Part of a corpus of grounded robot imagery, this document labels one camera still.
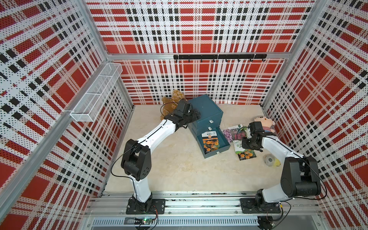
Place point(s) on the teal drawer cabinet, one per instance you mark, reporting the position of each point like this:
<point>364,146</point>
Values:
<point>201,103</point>

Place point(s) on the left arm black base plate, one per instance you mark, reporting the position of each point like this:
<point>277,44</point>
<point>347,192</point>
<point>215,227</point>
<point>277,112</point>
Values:
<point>152,206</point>

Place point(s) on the white wire mesh basket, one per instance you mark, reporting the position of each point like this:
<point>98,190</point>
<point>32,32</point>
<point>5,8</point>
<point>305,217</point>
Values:
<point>90,105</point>

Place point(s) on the pink plush doll blue body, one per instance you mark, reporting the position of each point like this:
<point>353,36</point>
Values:
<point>267,124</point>

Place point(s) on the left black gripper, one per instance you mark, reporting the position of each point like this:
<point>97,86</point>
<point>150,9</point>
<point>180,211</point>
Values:
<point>195,114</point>

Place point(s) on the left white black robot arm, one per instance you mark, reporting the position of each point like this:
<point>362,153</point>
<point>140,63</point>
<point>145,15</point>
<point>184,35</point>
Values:
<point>136,159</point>

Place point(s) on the green circuit board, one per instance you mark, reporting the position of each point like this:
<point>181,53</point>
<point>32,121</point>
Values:
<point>144,221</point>

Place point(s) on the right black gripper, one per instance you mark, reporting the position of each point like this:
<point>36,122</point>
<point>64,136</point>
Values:
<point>245,145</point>

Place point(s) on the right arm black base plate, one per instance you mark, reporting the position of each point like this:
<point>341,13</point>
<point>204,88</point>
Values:
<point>250,206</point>

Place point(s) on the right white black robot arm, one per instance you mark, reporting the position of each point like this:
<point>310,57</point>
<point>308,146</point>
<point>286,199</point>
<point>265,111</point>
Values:
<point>299,178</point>

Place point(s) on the black hook rail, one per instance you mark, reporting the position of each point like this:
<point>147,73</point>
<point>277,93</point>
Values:
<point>220,56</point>

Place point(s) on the grey yellow small plush toy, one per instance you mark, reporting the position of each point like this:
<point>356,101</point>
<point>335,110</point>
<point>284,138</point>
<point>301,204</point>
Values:
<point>271,161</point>

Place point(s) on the green white seed bag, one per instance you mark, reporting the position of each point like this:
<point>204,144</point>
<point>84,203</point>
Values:
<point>237,127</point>

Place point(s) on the dark green seed bag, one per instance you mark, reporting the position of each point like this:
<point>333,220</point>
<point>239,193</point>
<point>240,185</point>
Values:
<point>243,133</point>

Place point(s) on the orange marigold seed bag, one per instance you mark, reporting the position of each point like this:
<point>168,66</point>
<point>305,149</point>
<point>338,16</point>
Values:
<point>210,141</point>
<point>243,154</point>

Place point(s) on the teal bottom drawer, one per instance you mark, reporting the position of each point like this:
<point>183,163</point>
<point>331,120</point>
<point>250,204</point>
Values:
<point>224,144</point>

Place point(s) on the brown teddy bear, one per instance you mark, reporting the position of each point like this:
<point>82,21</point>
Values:
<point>170,104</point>

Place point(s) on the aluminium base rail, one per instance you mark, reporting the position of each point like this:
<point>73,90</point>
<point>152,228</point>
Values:
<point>201,211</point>

